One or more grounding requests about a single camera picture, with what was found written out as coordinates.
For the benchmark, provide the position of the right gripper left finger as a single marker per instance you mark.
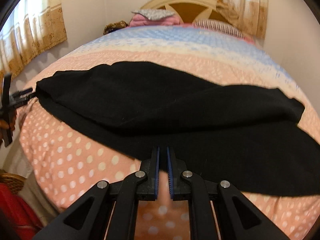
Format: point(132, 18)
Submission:
point(148, 189)

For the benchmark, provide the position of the brown plush toy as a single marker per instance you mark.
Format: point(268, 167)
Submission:
point(114, 27)

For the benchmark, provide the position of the pink blue dotted bedspread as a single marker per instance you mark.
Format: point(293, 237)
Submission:
point(94, 189)

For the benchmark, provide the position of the pink folded blanket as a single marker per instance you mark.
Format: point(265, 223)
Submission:
point(139, 20)

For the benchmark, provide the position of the wicker basket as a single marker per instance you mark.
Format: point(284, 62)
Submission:
point(14, 182)

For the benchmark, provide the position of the grey patterned pillow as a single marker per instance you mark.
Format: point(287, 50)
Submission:
point(154, 14)

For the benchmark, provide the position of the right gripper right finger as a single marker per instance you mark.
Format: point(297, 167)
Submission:
point(178, 189)

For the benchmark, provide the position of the beige side window curtain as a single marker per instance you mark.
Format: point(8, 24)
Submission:
point(33, 27)

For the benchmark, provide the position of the black pants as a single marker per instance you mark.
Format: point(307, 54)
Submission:
point(247, 135)

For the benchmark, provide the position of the person's left hand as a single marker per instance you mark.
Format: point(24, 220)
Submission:
point(7, 127)

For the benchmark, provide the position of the red cloth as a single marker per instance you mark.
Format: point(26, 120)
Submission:
point(18, 220)

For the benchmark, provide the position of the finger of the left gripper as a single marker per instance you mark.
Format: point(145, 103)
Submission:
point(21, 101)
point(21, 93)

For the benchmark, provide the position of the striped pillow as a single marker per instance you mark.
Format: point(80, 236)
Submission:
point(218, 26)

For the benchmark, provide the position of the cream wooden headboard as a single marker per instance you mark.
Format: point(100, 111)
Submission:
point(190, 11)

